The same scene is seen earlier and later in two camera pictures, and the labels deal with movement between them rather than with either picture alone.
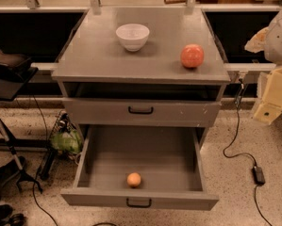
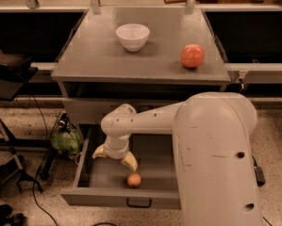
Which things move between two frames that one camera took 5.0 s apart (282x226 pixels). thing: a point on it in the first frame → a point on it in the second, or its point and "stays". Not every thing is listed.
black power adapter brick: x=258 y=175 stays
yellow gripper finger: x=257 y=41 → x=99 y=152
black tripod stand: x=9 y=86 stays
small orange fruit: x=134 y=180 stays
